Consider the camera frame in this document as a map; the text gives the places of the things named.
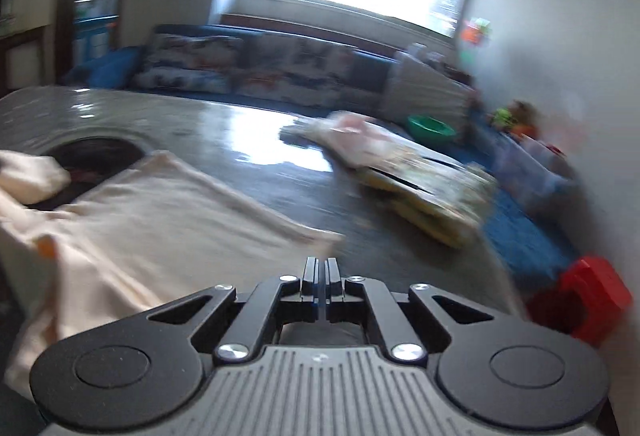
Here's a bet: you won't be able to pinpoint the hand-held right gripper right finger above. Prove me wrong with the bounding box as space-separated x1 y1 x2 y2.
325 257 502 363

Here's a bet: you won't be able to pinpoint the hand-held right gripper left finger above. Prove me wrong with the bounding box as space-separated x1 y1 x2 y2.
144 257 320 364

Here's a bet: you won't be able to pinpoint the cream garment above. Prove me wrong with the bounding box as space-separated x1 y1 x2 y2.
0 149 347 389

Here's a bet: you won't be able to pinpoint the yellow patterned folded clothes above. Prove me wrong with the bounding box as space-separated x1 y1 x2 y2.
357 136 499 249

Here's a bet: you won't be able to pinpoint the pink folded garment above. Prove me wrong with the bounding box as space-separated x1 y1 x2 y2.
325 111 403 167

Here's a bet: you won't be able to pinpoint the grey folded garment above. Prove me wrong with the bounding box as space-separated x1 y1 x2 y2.
279 116 341 148

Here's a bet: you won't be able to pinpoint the green plastic basin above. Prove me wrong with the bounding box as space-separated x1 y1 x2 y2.
406 115 459 145

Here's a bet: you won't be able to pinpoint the butterfly print cushion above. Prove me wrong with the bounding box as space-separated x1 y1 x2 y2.
237 39 362 106
147 32 246 70
131 64 242 96

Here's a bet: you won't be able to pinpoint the grey pillow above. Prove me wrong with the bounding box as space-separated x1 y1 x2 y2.
382 49 476 143

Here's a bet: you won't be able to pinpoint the clear plastic storage box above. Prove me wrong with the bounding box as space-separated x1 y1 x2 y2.
492 136 577 217

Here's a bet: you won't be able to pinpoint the round black hotplate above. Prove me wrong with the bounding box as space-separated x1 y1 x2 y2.
25 137 152 212

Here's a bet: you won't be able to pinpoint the brown teddy bear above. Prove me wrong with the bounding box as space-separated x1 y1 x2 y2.
487 100 543 140

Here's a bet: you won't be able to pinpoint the red plastic stool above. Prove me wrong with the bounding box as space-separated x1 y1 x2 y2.
527 256 634 348

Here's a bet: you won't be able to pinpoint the colourful pinwheel toy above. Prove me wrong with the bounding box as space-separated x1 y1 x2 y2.
460 16 494 48

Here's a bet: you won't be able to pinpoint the blue sofa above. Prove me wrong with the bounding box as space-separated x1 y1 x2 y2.
62 23 581 269

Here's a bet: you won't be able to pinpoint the blue cabinet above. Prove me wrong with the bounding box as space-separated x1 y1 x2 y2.
74 14 119 68

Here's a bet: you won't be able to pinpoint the dark wooden cabinet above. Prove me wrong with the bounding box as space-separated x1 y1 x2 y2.
0 0 57 93

